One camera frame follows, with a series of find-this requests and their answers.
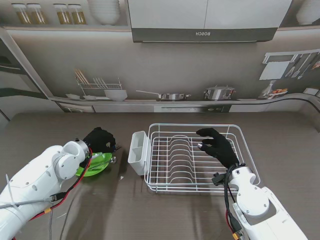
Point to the white zip tie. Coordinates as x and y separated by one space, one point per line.
10 195

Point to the silver metal spoon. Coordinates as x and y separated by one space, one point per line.
113 160

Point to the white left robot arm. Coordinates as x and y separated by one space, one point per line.
37 180

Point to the printed kitchen backdrop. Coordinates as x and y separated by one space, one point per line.
160 70

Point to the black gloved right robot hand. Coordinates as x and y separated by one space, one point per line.
222 150

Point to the green plastic plate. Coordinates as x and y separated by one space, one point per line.
100 166

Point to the white plastic utensil holder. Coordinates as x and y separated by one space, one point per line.
137 165

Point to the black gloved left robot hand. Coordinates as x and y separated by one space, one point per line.
100 140

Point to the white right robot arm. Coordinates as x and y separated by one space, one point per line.
252 197

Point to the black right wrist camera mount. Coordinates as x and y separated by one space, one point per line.
217 179

